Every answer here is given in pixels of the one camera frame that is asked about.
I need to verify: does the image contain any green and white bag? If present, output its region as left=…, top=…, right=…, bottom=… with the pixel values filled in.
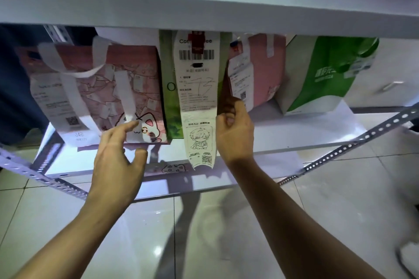
left=275, top=35, right=380, bottom=117

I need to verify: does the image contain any green paper bag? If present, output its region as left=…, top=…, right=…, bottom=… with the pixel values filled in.
left=159, top=30, right=234, bottom=141

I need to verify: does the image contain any person's left hand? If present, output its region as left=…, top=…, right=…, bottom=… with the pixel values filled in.
left=88, top=121, right=148, bottom=203

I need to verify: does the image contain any red clip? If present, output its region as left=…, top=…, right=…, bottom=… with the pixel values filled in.
left=191, top=30, right=205, bottom=53

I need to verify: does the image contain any white receipt on pink bag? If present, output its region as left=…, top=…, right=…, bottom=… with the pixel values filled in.
left=228, top=35, right=255, bottom=111

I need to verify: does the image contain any person's right hand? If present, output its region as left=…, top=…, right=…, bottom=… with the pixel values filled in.
left=215, top=94, right=256, bottom=165

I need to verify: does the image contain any white shoe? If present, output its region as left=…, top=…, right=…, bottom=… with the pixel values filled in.
left=397, top=240, right=419, bottom=277

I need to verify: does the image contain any grey metal shelf unit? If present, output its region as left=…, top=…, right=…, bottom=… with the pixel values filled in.
left=0, top=0, right=419, bottom=205

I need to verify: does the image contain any pink cat print bag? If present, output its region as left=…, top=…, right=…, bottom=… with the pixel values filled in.
left=15, top=36, right=171, bottom=146

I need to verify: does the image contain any silver cabinet handle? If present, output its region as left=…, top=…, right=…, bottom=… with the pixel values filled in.
left=381, top=81, right=405, bottom=92

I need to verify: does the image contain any long white receipt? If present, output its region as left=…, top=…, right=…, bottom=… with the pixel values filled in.
left=172, top=30, right=219, bottom=171

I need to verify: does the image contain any plain pink paper bag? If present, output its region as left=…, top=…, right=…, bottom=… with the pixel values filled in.
left=227, top=34, right=287, bottom=113

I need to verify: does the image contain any person's right forearm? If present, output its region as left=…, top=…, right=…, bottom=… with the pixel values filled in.
left=226, top=154, right=387, bottom=279

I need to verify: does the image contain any white receipt on cat bag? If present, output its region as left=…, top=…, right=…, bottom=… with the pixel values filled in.
left=30, top=76, right=101, bottom=147

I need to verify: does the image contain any white cabinet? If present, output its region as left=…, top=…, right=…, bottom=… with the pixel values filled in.
left=343, top=37, right=419, bottom=109

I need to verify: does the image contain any person's left forearm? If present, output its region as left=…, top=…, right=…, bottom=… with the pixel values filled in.
left=13, top=191, right=142, bottom=279

